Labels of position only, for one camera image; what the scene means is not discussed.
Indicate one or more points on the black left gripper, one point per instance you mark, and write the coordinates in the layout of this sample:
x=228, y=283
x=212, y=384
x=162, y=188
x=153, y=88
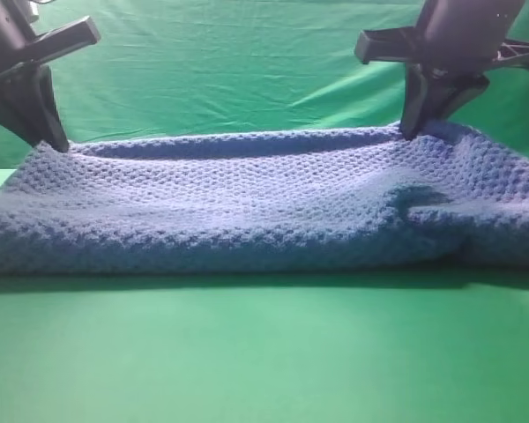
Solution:
x=27, y=100

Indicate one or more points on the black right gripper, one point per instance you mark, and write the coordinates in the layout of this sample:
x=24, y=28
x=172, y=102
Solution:
x=445, y=54

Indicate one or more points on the blue waffle-weave towel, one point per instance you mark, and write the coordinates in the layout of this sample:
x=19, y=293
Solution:
x=301, y=200

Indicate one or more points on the green backdrop cloth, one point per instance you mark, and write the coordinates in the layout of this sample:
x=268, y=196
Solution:
x=168, y=68

